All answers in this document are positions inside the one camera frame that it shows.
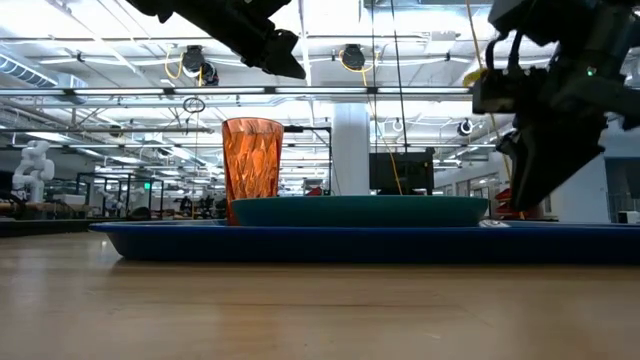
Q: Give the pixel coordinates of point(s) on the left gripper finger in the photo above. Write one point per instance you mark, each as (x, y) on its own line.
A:
(285, 55)

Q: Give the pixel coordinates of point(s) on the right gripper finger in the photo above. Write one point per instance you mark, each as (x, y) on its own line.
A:
(506, 144)
(550, 160)

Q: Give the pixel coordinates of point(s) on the orange faceted plastic cup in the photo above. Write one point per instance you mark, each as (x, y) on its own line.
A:
(252, 160)

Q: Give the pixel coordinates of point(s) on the teal round plate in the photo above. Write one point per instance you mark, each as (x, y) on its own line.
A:
(360, 211)

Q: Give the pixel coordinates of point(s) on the blue plastic tray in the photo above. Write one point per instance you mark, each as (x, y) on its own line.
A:
(350, 245)

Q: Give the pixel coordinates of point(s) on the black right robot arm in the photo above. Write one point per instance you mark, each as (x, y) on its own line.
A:
(550, 15)

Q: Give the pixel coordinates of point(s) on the red storage bins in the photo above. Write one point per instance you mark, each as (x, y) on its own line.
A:
(501, 207)

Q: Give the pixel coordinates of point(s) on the black monitor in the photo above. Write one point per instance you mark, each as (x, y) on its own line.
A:
(415, 175)

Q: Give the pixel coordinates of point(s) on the small white box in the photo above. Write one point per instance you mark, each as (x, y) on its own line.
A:
(629, 217)

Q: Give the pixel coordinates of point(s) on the horizontal metal light bar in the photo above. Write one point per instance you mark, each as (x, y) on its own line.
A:
(150, 91)

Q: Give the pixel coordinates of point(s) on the square building pillar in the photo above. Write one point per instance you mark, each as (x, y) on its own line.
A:
(350, 150)

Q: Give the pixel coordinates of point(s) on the white robot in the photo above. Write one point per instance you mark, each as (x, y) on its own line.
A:
(32, 170)

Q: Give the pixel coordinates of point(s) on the wooden workbench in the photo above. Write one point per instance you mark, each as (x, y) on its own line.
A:
(45, 207)

